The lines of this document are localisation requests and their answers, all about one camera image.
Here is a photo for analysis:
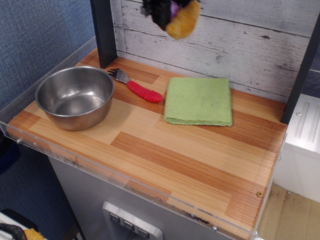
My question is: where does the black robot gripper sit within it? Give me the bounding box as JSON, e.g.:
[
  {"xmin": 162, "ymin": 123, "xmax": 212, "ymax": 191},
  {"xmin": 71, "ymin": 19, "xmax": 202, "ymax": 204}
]
[{"xmin": 141, "ymin": 0, "xmax": 191, "ymax": 31}]

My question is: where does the plush vegetable toy bundle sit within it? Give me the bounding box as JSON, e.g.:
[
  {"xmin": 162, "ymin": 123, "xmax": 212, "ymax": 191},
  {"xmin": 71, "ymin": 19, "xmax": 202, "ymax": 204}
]
[{"xmin": 165, "ymin": 0, "xmax": 200, "ymax": 40}]

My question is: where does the stainless steel pot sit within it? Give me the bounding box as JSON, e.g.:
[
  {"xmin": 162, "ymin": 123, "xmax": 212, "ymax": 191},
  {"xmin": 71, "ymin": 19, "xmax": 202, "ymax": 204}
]
[{"xmin": 35, "ymin": 66, "xmax": 115, "ymax": 131}]

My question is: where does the green folded cloth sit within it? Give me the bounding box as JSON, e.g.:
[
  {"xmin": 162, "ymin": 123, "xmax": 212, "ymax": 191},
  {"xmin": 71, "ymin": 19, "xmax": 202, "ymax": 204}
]
[{"xmin": 164, "ymin": 77, "xmax": 233, "ymax": 127}]

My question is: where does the white aluminium side cabinet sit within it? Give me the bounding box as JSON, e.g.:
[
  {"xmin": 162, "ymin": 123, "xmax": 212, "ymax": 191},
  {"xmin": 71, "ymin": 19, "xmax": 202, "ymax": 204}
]
[{"xmin": 273, "ymin": 94, "xmax": 320, "ymax": 202}]

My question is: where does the silver control panel with buttons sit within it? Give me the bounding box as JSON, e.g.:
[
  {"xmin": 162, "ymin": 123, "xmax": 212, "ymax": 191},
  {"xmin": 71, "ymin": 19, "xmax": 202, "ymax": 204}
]
[{"xmin": 102, "ymin": 201, "xmax": 164, "ymax": 240}]

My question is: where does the clear acrylic table guard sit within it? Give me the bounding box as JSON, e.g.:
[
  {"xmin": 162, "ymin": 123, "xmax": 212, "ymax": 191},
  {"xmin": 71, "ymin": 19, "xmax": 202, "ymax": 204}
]
[{"xmin": 0, "ymin": 40, "xmax": 286, "ymax": 240}]

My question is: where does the yellow plush toy bottom left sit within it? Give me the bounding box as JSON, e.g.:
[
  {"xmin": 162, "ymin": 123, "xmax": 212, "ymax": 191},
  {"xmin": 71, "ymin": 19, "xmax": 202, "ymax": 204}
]
[{"xmin": 24, "ymin": 228, "xmax": 45, "ymax": 240}]

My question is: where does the black left frame post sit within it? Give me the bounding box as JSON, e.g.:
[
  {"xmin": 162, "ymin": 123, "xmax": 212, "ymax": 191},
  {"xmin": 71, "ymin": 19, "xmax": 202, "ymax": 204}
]
[{"xmin": 90, "ymin": 0, "xmax": 118, "ymax": 69}]

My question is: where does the black frame post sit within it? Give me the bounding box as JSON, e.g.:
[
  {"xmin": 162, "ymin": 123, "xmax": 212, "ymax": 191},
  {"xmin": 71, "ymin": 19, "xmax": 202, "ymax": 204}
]
[
  {"xmin": 90, "ymin": 0, "xmax": 118, "ymax": 69},
  {"xmin": 281, "ymin": 15, "xmax": 320, "ymax": 125}
]

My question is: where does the red handled metal fork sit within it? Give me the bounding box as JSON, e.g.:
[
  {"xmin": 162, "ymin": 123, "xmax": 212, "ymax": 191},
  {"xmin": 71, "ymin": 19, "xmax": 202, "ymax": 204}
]
[{"xmin": 107, "ymin": 68, "xmax": 163, "ymax": 103}]

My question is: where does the black right frame post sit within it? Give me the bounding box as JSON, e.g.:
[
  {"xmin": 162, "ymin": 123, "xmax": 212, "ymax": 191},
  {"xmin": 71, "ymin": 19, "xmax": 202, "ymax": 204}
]
[{"xmin": 281, "ymin": 15, "xmax": 320, "ymax": 125}]

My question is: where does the black ribbed hose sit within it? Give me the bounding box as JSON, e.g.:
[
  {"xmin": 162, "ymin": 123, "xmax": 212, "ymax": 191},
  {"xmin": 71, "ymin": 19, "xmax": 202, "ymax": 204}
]
[{"xmin": 0, "ymin": 222, "xmax": 27, "ymax": 240}]

